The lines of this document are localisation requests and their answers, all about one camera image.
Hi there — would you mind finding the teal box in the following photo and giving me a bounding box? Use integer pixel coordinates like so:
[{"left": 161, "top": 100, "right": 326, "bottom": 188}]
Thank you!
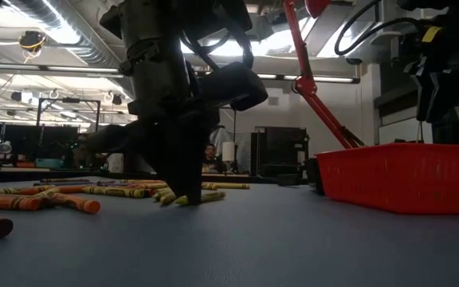
[{"left": 34, "top": 157, "right": 65, "bottom": 170}]

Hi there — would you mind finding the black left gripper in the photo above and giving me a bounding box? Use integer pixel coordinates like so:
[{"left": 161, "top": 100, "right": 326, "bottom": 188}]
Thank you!
[{"left": 82, "top": 97, "right": 222, "bottom": 206}]

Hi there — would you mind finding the black cabinet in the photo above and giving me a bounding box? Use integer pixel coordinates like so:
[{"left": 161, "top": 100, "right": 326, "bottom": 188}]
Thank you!
[{"left": 250, "top": 126, "right": 311, "bottom": 179}]

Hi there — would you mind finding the yellow ceiling cable reel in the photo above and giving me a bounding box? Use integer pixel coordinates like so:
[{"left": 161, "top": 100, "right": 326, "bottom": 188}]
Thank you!
[{"left": 17, "top": 30, "right": 48, "bottom": 55}]

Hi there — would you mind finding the black aluminium table frame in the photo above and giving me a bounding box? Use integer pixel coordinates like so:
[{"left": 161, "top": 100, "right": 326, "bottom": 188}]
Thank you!
[{"left": 0, "top": 167, "right": 318, "bottom": 187}]

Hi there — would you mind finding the whiteboard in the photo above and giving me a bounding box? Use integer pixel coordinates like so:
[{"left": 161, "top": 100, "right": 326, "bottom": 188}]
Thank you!
[{"left": 378, "top": 113, "right": 434, "bottom": 145}]

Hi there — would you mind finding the long ceiling light strip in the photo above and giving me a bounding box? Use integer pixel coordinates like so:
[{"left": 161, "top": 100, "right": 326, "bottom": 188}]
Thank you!
[{"left": 0, "top": 61, "right": 361, "bottom": 85}]

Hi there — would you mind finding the white table lamp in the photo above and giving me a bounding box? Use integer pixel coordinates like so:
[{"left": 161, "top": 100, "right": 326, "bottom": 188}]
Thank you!
[{"left": 222, "top": 140, "right": 237, "bottom": 173}]

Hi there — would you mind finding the black background rig frame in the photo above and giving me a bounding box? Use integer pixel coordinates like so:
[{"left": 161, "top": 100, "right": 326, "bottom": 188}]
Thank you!
[{"left": 35, "top": 97, "right": 102, "bottom": 172}]

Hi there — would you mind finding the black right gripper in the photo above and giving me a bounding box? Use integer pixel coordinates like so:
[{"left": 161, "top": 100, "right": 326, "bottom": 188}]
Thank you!
[{"left": 402, "top": 41, "right": 459, "bottom": 123}]

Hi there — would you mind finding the person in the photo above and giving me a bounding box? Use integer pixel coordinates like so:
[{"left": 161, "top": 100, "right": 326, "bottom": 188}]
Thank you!
[{"left": 202, "top": 143, "right": 226, "bottom": 175}]

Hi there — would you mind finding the silver ventilation duct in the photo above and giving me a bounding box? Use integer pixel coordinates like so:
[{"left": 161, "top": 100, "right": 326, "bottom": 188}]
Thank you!
[{"left": 4, "top": 0, "right": 135, "bottom": 100}]

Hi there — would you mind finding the red desk lamp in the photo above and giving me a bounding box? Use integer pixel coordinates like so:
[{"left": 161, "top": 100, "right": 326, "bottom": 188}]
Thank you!
[{"left": 283, "top": 0, "right": 367, "bottom": 150}]

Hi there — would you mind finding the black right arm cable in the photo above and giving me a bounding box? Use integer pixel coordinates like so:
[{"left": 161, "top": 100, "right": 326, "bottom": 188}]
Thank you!
[{"left": 334, "top": 0, "right": 426, "bottom": 57}]

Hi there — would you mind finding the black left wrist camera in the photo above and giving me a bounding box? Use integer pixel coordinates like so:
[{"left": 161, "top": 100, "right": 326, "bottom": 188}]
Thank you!
[{"left": 197, "top": 61, "right": 269, "bottom": 112}]

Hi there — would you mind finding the yellow-green crayon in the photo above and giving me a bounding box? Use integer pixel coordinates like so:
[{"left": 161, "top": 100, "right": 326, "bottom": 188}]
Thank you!
[
  {"left": 175, "top": 191, "right": 227, "bottom": 206},
  {"left": 159, "top": 191, "right": 178, "bottom": 206}
]

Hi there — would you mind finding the red mesh basket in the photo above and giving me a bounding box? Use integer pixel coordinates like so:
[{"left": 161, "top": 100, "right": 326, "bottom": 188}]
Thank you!
[{"left": 316, "top": 143, "right": 459, "bottom": 216}]

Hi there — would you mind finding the black mesh basket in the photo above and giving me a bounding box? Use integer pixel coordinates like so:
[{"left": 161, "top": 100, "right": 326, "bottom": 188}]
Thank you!
[{"left": 304, "top": 157, "right": 326, "bottom": 196}]

